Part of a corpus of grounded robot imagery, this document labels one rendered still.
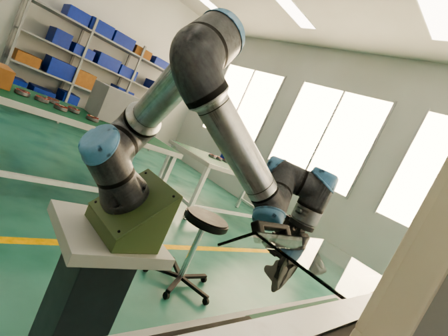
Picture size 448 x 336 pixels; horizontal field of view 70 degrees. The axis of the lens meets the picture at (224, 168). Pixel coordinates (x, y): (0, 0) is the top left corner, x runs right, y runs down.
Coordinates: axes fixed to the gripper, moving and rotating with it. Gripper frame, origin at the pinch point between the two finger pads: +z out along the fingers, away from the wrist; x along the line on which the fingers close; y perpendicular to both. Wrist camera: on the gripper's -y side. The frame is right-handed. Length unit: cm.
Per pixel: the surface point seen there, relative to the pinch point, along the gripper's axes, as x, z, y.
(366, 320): 63, -29, -35
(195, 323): 23.6, 9.5, 2.9
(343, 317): 60, -27, -33
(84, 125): -24, 10, 223
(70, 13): -79, -103, 582
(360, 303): 56, -27, -33
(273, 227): 29.3, -21.4, -7.8
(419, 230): 63, -34, -35
